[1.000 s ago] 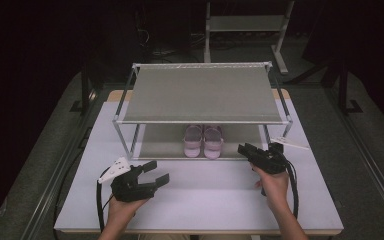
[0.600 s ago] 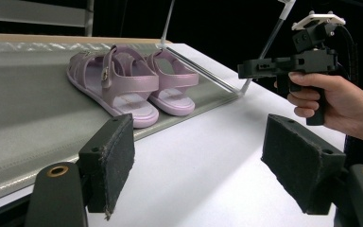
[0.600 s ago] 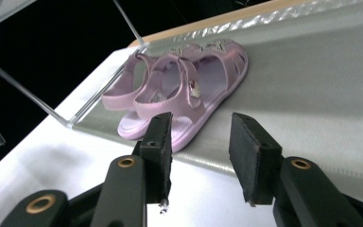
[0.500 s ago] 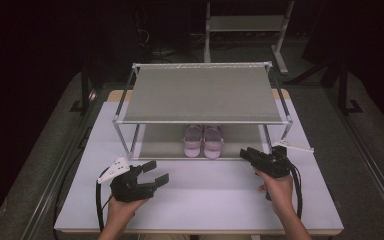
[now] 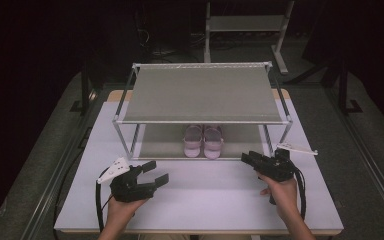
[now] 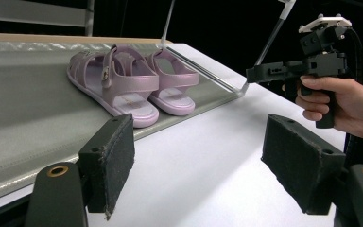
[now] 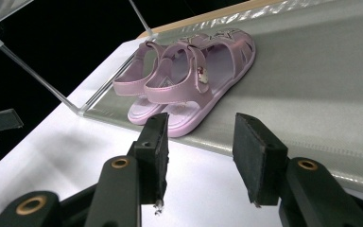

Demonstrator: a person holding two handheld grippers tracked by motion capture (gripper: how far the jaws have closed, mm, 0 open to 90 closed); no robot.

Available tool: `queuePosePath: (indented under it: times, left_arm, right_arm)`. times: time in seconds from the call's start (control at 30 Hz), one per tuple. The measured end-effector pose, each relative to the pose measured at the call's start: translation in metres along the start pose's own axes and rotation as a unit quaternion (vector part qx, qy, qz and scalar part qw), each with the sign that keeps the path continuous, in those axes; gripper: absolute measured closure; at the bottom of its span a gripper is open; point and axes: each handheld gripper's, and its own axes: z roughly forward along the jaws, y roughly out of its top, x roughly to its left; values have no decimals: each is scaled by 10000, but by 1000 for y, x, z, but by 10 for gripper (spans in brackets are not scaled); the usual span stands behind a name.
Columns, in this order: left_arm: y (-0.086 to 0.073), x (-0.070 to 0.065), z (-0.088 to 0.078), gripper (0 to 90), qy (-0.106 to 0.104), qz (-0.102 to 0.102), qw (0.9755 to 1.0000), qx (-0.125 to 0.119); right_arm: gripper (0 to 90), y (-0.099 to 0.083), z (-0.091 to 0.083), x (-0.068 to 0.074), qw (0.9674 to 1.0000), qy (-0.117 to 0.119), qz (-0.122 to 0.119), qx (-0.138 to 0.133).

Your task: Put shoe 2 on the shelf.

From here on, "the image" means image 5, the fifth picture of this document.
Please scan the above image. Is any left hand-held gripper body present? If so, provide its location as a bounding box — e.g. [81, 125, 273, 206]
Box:
[97, 157, 158, 203]

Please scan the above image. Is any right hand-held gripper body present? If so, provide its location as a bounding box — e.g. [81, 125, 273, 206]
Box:
[256, 143, 319, 183]

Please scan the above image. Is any pink sandal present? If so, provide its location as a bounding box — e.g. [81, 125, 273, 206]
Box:
[183, 124, 204, 158]
[202, 124, 225, 160]

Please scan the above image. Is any grey two-tier shoe rack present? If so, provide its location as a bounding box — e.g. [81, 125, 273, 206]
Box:
[112, 61, 294, 162]

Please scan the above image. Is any person's left hand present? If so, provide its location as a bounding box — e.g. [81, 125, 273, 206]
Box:
[106, 195, 148, 228]

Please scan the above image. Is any person's right hand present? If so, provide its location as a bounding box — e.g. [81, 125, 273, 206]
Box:
[259, 174, 298, 218]

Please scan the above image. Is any grey metal stand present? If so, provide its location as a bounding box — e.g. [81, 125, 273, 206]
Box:
[203, 0, 296, 75]

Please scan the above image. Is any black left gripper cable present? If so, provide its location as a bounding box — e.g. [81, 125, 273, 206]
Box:
[95, 168, 115, 233]

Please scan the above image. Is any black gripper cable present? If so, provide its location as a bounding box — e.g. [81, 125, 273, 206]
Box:
[292, 165, 308, 221]
[95, 168, 115, 233]

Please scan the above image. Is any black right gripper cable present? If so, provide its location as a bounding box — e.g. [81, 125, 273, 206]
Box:
[292, 165, 308, 221]

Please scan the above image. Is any metal floor rail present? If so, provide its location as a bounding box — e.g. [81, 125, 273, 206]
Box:
[19, 96, 96, 240]
[326, 84, 384, 229]

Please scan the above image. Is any black stand post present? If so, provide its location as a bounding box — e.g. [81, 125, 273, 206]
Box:
[338, 64, 364, 116]
[69, 63, 98, 116]

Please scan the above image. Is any bundle of background cables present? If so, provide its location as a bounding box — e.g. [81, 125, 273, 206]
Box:
[134, 9, 208, 63]

